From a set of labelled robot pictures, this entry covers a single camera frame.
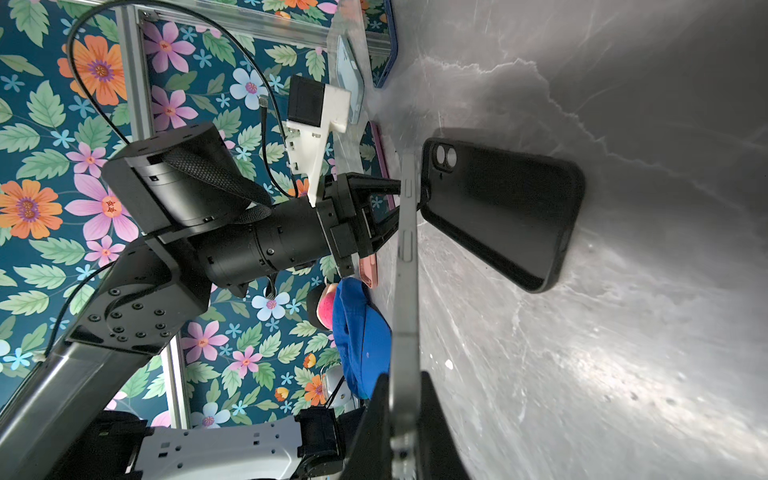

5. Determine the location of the aluminium frame post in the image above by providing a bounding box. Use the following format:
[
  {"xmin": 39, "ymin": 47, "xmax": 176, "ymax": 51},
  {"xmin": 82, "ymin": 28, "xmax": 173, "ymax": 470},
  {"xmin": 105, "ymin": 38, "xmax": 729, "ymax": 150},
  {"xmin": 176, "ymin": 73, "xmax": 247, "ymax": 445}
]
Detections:
[{"xmin": 113, "ymin": 5, "xmax": 193, "ymax": 430}]

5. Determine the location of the light blue phone case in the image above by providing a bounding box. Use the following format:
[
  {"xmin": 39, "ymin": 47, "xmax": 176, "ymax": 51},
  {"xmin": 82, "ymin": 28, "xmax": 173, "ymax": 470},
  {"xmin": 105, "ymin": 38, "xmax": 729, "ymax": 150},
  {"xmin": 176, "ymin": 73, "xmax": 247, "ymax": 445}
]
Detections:
[{"xmin": 336, "ymin": 35, "xmax": 365, "ymax": 124}]

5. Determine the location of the blue cap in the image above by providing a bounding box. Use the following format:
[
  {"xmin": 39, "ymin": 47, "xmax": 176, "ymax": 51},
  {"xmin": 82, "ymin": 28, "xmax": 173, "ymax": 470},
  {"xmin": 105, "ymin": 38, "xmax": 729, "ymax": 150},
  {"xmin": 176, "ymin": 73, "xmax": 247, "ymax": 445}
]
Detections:
[{"xmin": 332, "ymin": 277, "xmax": 392, "ymax": 399}]

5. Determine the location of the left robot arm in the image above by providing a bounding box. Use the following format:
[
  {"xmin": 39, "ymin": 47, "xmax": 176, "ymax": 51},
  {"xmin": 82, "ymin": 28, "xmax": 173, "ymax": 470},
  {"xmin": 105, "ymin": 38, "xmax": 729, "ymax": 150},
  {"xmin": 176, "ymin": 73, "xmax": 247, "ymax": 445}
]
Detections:
[{"xmin": 1, "ymin": 123, "xmax": 400, "ymax": 479}]

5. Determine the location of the pink phone case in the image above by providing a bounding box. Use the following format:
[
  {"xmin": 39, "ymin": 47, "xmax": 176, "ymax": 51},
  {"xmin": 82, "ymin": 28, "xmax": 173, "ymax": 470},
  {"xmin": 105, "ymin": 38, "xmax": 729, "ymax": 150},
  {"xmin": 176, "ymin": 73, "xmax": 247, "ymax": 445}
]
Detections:
[{"xmin": 359, "ymin": 121, "xmax": 395, "ymax": 289}]

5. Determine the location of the black phone case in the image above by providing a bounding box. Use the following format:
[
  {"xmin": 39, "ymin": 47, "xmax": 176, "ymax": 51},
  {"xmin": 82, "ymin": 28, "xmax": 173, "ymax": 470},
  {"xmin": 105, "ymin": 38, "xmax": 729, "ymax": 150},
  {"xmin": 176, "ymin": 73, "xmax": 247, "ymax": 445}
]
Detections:
[{"xmin": 421, "ymin": 137, "xmax": 586, "ymax": 294}]

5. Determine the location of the plush doll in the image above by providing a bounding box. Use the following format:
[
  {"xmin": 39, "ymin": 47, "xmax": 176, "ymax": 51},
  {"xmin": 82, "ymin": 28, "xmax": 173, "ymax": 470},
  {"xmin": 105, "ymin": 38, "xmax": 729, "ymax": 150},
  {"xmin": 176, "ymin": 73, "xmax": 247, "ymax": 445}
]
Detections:
[{"xmin": 306, "ymin": 283, "xmax": 338, "ymax": 331}]

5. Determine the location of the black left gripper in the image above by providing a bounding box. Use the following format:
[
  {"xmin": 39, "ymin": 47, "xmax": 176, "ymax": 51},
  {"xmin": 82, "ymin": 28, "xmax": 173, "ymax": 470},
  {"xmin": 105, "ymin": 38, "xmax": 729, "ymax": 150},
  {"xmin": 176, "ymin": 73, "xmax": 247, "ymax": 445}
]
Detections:
[{"xmin": 315, "ymin": 173, "xmax": 399, "ymax": 278}]

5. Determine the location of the silver smartphone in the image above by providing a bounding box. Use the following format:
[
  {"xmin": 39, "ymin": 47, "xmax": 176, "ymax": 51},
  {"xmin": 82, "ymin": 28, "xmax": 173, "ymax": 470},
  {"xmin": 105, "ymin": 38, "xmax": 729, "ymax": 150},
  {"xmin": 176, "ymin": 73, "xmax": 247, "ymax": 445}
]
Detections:
[{"xmin": 389, "ymin": 153, "xmax": 421, "ymax": 479}]

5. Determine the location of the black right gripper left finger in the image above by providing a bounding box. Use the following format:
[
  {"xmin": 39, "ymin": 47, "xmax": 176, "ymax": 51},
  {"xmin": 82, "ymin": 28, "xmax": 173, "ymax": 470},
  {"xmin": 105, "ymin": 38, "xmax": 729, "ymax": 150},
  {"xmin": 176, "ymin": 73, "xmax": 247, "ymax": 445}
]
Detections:
[{"xmin": 341, "ymin": 374, "xmax": 392, "ymax": 480}]

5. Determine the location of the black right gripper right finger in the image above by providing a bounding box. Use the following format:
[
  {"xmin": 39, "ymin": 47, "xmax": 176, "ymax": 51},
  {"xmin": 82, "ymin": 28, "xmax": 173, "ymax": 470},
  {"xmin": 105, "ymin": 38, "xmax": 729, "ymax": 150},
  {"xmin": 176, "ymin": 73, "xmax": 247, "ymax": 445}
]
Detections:
[{"xmin": 417, "ymin": 371, "xmax": 469, "ymax": 480}]

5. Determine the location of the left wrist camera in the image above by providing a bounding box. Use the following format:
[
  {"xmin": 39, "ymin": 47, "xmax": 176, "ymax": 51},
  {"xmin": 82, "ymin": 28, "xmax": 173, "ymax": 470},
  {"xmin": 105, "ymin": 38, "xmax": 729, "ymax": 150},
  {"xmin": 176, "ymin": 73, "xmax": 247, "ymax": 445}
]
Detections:
[{"xmin": 285, "ymin": 76, "xmax": 351, "ymax": 207}]

